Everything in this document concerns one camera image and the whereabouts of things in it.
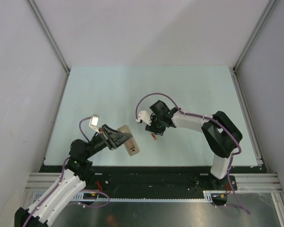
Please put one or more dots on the right aluminium frame post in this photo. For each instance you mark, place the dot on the right aluminium frame post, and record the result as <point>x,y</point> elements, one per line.
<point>261,22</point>

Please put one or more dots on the aluminium frame post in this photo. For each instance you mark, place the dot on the aluminium frame post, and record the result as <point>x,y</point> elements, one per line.
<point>261,22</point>
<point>48,34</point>

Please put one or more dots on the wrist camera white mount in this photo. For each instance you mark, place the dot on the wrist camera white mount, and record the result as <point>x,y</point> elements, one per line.
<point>93,123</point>
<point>144,116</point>

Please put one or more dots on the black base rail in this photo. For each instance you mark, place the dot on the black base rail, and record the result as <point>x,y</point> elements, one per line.
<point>139,182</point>

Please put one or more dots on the left aluminium frame post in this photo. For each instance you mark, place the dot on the left aluminium frame post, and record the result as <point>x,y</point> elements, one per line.
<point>48,34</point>

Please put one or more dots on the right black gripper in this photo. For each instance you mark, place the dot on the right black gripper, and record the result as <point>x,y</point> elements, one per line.
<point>152,128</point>

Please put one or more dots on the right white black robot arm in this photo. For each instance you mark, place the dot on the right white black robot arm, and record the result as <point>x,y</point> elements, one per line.
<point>222,136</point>

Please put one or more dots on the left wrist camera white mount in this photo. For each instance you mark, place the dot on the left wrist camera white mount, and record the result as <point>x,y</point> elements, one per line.
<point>93,123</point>

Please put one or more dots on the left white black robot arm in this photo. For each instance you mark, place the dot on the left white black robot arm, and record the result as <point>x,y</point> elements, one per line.
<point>76,174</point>

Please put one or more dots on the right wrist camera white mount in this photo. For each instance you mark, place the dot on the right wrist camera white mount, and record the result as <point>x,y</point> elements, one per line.
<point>144,116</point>

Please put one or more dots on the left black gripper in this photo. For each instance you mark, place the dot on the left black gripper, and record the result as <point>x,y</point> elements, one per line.
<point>114,135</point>

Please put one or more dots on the white remote control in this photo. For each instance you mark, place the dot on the white remote control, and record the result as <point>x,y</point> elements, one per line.
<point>131,144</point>

